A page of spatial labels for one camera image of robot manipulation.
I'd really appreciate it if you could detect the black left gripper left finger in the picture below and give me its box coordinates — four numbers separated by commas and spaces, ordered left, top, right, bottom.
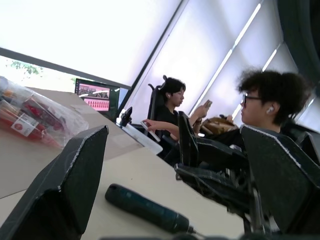
0, 124, 110, 240

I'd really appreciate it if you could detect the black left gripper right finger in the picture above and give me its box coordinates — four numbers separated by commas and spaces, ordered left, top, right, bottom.
239, 124, 320, 235

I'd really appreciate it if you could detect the black gripper body workpiece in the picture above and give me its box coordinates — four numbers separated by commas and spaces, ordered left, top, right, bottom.
174, 110, 254, 221

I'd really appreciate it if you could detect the bystander bare hand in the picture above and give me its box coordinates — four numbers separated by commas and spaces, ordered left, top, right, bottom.
193, 101, 213, 120
143, 119, 158, 131

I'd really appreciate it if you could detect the clear plastic bag of markers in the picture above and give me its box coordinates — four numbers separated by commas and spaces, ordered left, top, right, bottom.
0, 76, 90, 151

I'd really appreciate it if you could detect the curly-haired person with glasses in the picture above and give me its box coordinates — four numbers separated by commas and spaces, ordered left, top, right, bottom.
219, 67, 314, 151

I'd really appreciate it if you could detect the tan bag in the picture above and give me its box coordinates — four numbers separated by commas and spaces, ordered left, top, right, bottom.
201, 115, 239, 136

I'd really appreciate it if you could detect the small black holder stand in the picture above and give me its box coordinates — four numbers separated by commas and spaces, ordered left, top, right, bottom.
119, 106, 134, 128

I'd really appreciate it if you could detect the open laptop computer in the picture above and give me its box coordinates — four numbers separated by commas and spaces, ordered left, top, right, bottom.
74, 77, 121, 121

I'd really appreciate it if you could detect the black office chair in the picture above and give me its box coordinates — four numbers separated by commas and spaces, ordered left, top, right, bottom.
146, 74, 168, 141

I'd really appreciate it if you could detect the seated person in black shirt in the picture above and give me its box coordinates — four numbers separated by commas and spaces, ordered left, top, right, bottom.
142, 76, 214, 161

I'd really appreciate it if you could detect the white roller blind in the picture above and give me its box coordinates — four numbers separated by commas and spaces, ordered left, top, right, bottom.
0, 0, 185, 88

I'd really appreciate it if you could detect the dark window frame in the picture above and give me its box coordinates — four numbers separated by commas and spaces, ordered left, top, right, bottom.
0, 0, 191, 119

